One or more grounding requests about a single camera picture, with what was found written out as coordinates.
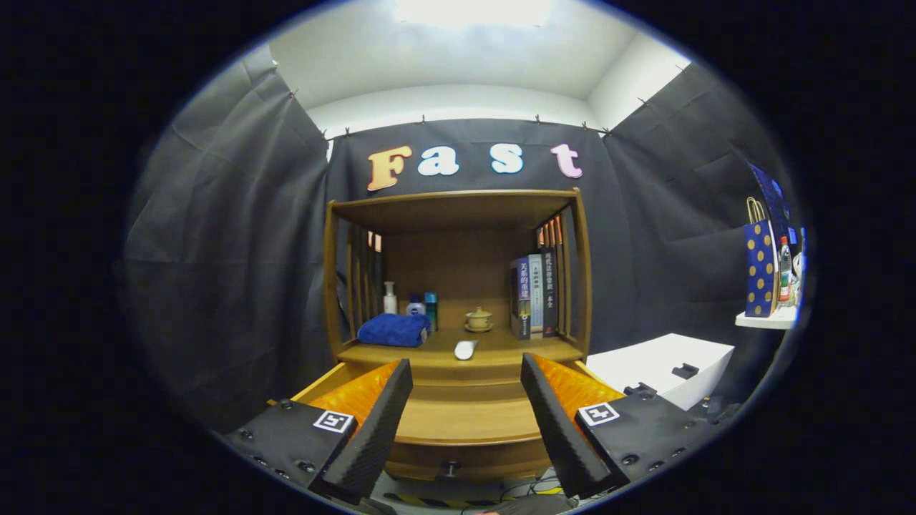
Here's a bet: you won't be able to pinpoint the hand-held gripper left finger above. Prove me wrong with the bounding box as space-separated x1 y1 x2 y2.
223 359 414 505

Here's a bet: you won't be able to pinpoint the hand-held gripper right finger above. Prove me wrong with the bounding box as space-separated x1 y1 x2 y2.
520 353 706 500

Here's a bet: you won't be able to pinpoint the wooden countertop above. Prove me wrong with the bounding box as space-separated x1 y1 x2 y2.
336 325 584 367

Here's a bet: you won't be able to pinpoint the wooden cabinet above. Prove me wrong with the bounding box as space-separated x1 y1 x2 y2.
323 188 593 383

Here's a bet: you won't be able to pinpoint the blue folded towel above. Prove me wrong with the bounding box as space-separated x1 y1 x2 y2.
356 313 432 348

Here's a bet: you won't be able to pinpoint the white box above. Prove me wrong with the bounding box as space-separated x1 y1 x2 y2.
585 333 736 412

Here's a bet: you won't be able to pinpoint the pale blue book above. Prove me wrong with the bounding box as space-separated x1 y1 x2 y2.
528 254 545 335

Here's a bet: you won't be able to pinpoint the black book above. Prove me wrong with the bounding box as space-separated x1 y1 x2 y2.
542 249 560 337

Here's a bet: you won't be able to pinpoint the black backdrop cloth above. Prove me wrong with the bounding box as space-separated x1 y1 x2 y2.
123 44 806 430

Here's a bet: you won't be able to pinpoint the white side shelf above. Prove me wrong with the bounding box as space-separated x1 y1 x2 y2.
735 306 799 330

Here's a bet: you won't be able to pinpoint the blue polka-dot gift bag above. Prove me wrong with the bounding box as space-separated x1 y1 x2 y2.
744 197 779 318

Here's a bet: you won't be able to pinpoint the red label plastic bottle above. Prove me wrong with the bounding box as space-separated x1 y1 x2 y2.
779 236 794 305

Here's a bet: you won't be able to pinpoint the computer monitor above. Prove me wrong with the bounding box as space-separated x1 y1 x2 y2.
748 162 794 230

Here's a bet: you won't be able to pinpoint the ceiling light panel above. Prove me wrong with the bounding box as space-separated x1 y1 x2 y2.
395 0 553 28

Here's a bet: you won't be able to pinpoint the black floor cables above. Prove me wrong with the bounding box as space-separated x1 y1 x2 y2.
501 476 562 501

